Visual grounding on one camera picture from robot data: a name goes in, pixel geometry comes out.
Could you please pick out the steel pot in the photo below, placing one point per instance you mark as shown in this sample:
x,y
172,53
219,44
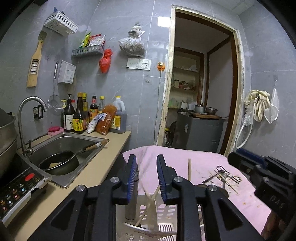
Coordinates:
x,y
198,109

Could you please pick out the pink floral tablecloth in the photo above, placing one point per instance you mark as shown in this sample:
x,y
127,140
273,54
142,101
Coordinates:
x,y
203,166

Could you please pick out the wooden cutting board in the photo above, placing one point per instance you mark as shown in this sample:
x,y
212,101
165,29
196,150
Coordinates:
x,y
208,115

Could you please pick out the orange seasoning packet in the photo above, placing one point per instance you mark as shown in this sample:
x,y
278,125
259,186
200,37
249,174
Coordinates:
x,y
106,120

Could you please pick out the steel bowl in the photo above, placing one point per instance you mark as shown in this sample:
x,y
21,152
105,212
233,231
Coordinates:
x,y
210,111

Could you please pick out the red plastic bag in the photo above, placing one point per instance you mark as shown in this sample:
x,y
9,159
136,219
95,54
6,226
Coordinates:
x,y
105,62

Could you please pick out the orange wall hook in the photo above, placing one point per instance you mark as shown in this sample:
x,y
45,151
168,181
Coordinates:
x,y
161,67

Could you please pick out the grey wall shelf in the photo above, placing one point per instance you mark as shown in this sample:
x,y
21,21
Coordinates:
x,y
87,51

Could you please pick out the red-capped vinegar bottle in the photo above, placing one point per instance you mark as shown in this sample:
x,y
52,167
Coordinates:
x,y
93,109

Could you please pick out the dark soy sauce bottle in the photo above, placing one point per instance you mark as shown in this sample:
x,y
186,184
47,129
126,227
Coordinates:
x,y
78,122

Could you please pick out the wall switch socket panel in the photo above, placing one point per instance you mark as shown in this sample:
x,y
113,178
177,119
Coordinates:
x,y
138,64

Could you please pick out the metal peeler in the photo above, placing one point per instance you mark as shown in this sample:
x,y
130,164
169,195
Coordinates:
x,y
131,208

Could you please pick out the curved metal faucet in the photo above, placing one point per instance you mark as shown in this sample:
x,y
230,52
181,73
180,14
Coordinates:
x,y
20,120

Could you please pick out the grey cabinet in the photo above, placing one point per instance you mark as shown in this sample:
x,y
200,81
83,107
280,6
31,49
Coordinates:
x,y
196,132

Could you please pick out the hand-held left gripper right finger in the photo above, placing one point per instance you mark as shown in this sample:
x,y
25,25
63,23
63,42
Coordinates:
x,y
161,178

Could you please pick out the black frying pan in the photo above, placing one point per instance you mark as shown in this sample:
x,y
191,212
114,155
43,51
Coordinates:
x,y
62,166

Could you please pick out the red white packet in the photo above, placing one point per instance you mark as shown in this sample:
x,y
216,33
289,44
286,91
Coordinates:
x,y
97,40

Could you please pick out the person's right hand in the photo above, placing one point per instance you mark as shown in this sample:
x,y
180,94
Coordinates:
x,y
271,226

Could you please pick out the wooden grater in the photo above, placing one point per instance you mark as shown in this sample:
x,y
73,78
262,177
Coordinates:
x,y
32,78

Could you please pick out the metal spoon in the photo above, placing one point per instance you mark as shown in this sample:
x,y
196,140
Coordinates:
x,y
210,178

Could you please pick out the stainless steel sink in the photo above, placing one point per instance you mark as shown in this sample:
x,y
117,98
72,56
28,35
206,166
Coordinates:
x,y
76,143

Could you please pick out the clear yellow-capped bottle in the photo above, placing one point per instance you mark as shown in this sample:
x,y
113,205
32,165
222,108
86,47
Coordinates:
x,y
101,106

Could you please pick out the white plastic utensil holder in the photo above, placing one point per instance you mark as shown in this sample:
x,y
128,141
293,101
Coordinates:
x,y
141,234

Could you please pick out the yellow green packet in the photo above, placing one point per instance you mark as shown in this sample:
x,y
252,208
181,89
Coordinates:
x,y
84,40

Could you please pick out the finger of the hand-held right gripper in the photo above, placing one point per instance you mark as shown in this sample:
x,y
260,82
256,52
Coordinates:
x,y
240,162
248,151

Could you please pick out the white wall box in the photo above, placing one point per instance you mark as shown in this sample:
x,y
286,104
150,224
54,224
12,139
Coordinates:
x,y
67,73

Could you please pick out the black induction cooker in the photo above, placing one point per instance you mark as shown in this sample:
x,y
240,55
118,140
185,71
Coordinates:
x,y
20,185

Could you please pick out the worn wooden door frame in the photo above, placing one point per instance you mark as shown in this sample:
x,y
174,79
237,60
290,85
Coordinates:
x,y
167,81

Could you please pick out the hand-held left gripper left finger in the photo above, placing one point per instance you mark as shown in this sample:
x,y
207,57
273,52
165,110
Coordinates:
x,y
131,178

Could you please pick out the clear bag of dried goods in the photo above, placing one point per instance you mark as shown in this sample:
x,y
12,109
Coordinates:
x,y
131,46

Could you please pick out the yellow-capped sauce bottle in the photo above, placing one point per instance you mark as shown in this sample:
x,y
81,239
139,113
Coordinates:
x,y
85,109

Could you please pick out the cream rubber gloves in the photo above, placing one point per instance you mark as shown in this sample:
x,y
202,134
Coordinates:
x,y
260,104

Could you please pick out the wooden shelving unit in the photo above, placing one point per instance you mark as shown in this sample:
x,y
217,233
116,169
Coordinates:
x,y
185,69

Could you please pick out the pink soap dish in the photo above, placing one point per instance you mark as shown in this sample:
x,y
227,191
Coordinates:
x,y
55,130

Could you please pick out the white blue bag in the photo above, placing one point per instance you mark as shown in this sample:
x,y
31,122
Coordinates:
x,y
93,125

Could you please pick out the beige kitchen counter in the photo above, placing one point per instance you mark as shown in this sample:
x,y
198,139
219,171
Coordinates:
x,y
108,162

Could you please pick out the small yellow-capped bottle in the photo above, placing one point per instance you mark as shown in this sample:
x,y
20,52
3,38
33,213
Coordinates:
x,y
63,104

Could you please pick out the white wall basket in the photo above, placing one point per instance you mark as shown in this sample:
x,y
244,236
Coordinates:
x,y
61,23

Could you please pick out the large oil jug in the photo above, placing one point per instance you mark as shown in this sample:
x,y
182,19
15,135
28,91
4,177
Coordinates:
x,y
119,120

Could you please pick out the metal mesh strainer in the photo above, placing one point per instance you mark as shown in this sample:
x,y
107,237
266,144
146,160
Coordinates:
x,y
55,71

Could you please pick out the black wall socket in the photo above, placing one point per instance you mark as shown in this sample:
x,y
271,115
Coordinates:
x,y
38,112

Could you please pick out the large steel wok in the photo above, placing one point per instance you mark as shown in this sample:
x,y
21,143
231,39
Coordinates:
x,y
7,139

